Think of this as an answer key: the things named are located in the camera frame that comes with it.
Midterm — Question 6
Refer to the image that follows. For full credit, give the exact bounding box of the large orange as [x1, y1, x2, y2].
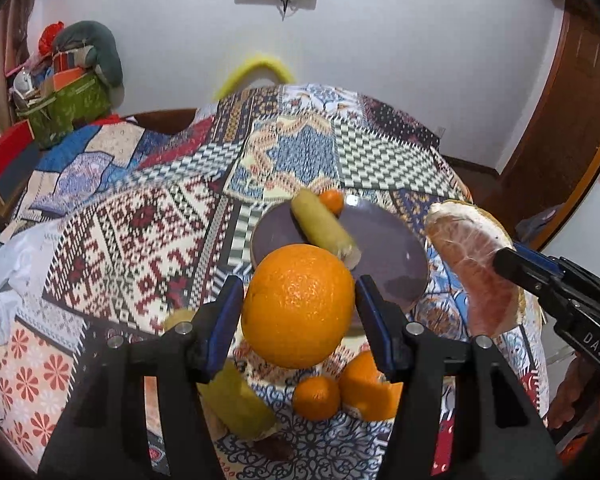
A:
[241, 243, 356, 369]

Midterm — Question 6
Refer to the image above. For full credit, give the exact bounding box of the brown wooden door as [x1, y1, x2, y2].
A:
[495, 7, 600, 263]

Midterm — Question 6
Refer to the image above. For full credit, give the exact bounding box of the medium orange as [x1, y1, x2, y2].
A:
[338, 350, 406, 421]

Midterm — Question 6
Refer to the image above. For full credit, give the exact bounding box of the small tangerine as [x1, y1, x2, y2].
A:
[293, 376, 342, 422]
[319, 189, 345, 215]

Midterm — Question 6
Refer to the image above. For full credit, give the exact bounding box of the pink pomelo wedge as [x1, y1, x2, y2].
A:
[424, 200, 529, 339]

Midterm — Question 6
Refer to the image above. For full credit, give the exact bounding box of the brown dried date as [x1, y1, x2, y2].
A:
[259, 437, 296, 461]

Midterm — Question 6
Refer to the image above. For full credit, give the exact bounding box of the purple round plate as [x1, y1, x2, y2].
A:
[251, 199, 430, 312]

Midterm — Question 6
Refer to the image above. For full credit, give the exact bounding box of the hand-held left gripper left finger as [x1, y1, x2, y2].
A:
[37, 275, 245, 480]

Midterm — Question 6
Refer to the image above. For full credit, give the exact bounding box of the patchwork patterned tablecloth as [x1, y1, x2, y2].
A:
[0, 82, 552, 480]

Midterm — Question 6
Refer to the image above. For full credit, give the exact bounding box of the grey plush cushion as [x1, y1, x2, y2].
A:
[54, 20, 126, 89]

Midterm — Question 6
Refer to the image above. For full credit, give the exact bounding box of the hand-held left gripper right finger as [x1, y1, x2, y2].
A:
[355, 274, 567, 480]

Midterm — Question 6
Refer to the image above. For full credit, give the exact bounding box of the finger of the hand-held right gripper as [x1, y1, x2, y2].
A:
[512, 243, 581, 281]
[493, 246, 564, 311]

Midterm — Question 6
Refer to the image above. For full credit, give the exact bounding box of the white cloth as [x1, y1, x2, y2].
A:
[0, 219, 63, 347]

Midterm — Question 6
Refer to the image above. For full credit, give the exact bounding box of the pink curtain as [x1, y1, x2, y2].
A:
[0, 0, 47, 157]

